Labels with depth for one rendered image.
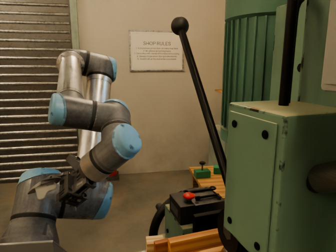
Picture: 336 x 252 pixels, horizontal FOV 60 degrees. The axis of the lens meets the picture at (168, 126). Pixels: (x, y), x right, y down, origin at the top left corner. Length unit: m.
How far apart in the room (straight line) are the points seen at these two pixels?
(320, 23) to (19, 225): 1.00
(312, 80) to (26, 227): 0.95
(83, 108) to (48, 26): 2.69
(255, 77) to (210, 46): 3.17
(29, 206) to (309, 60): 0.97
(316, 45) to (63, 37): 3.23
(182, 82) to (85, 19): 1.30
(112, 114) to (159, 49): 2.67
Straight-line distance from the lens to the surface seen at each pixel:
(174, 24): 0.58
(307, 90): 0.35
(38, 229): 1.09
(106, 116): 0.86
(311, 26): 0.35
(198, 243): 0.68
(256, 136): 0.28
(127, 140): 0.77
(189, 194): 0.74
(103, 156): 0.79
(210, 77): 3.65
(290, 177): 0.27
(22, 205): 1.13
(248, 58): 0.50
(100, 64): 1.38
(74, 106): 0.85
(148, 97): 3.49
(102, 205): 1.16
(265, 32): 0.49
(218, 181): 2.12
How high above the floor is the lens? 1.34
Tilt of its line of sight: 12 degrees down
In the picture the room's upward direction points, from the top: straight up
